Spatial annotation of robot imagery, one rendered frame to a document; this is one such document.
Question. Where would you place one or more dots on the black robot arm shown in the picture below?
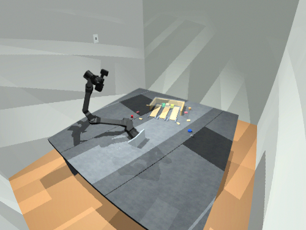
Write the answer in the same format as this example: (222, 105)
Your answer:
(126, 122)

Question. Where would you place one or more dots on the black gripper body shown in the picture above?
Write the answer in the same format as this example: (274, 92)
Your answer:
(103, 73)

